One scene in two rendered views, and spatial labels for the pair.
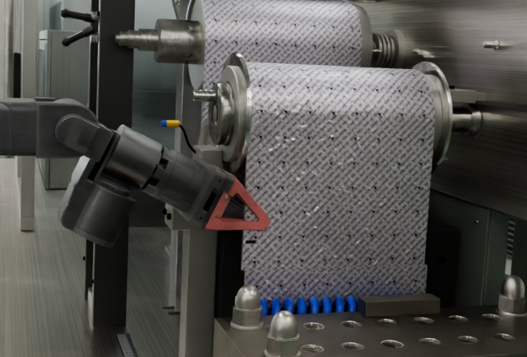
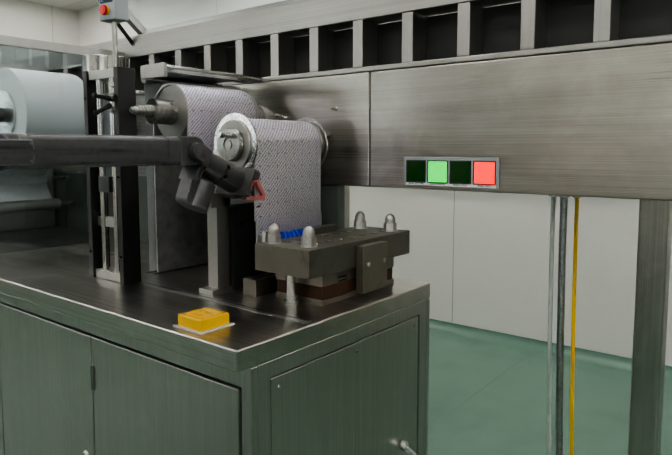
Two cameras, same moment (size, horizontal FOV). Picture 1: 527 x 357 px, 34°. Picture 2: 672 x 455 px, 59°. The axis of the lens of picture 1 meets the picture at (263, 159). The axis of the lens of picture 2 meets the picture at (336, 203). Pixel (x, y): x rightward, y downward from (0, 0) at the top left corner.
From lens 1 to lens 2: 0.70 m
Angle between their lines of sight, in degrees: 35
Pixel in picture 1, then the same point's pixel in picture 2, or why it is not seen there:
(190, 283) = (218, 236)
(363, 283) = (300, 223)
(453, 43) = (305, 110)
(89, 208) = (199, 192)
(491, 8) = (329, 92)
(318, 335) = not seen: hidden behind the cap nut
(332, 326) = not seen: hidden behind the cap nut
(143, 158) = (221, 164)
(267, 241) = (264, 205)
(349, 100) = (289, 134)
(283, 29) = (221, 104)
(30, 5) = not seen: outside the picture
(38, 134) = (181, 153)
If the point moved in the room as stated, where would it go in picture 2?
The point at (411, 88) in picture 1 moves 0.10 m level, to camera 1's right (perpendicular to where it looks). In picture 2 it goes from (309, 129) to (340, 129)
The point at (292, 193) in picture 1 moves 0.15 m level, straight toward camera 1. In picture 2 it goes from (272, 181) to (304, 184)
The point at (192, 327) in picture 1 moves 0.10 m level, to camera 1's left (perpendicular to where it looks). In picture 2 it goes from (220, 259) to (179, 264)
